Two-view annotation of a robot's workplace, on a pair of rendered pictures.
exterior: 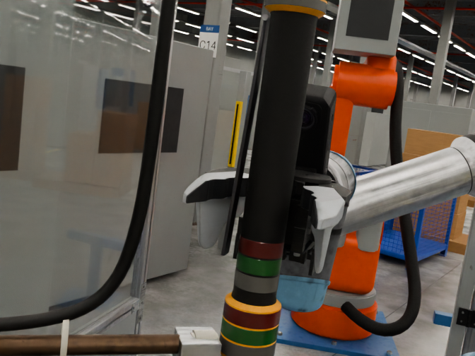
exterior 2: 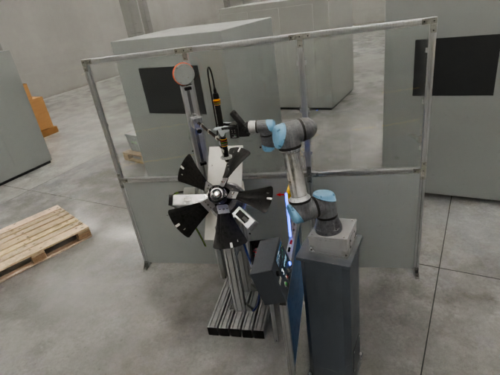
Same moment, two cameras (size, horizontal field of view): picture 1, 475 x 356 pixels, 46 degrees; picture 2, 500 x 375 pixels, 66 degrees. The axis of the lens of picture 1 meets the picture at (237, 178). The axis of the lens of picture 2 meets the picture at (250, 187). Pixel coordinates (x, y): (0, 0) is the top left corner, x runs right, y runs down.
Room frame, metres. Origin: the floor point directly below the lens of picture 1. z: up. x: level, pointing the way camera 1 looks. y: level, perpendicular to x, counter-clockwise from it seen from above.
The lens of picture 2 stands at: (0.47, -2.27, 2.33)
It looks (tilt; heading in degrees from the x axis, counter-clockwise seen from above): 26 degrees down; 89
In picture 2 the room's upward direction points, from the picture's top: 9 degrees counter-clockwise
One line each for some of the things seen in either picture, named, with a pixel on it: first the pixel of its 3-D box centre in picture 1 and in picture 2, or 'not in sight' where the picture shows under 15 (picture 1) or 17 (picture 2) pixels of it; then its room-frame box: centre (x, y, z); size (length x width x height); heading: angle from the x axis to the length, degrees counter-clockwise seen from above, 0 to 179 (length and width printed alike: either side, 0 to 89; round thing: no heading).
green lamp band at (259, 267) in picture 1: (259, 261); not in sight; (0.40, -0.02, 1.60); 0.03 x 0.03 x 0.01
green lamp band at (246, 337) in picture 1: (249, 325); not in sight; (0.40, -0.02, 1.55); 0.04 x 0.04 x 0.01
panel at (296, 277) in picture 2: not in sight; (295, 294); (0.72, -0.22, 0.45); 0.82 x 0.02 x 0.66; 73
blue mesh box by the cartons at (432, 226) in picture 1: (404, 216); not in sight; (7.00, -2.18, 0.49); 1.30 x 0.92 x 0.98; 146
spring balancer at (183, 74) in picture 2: not in sight; (183, 74); (0.18, 0.66, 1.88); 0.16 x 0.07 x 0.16; 18
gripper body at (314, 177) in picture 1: (292, 208); (239, 129); (0.51, -0.05, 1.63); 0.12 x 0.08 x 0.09; 163
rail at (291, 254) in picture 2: not in sight; (291, 250); (0.72, -0.22, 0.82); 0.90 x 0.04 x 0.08; 73
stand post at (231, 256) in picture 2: not in sight; (234, 272); (0.31, 0.12, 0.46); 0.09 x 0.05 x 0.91; 163
